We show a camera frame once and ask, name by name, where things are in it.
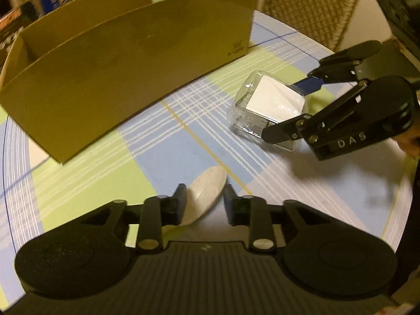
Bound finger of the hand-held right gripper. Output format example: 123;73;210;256
295;40;383;93
261;79;369;145

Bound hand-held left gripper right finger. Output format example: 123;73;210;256
223;184;336;253

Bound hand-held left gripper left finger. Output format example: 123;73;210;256
77;183;188;253

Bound clear plastic package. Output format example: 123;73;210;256
226;70;309;152

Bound brown cardboard box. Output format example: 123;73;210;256
0;0;258;165

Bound checked cloth covered desktop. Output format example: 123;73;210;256
0;10;414;289

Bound wicker chair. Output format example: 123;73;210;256
257;0;363;52

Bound dark printed box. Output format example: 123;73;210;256
0;1;40;60

